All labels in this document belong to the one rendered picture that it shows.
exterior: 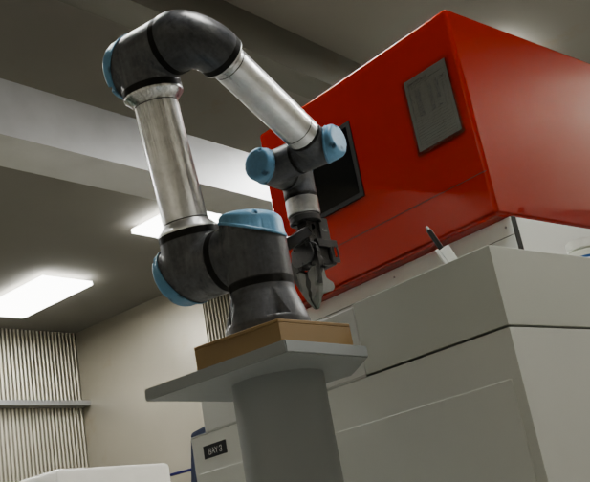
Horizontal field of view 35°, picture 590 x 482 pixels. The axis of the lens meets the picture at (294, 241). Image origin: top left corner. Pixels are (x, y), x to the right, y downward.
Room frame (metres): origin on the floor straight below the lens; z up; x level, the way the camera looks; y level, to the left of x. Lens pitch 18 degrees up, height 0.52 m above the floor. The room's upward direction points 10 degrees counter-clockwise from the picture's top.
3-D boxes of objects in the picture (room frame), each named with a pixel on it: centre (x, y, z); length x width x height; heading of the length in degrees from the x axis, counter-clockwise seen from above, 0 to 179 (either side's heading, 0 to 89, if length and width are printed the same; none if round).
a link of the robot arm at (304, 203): (2.00, -0.03, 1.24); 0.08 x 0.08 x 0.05
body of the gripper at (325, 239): (2.00, -0.04, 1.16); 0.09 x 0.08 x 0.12; 134
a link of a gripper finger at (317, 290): (1.99, -0.04, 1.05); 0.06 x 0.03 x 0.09; 134
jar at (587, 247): (2.05, -0.63, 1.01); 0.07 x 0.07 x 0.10
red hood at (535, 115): (2.79, -0.50, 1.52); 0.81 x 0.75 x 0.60; 44
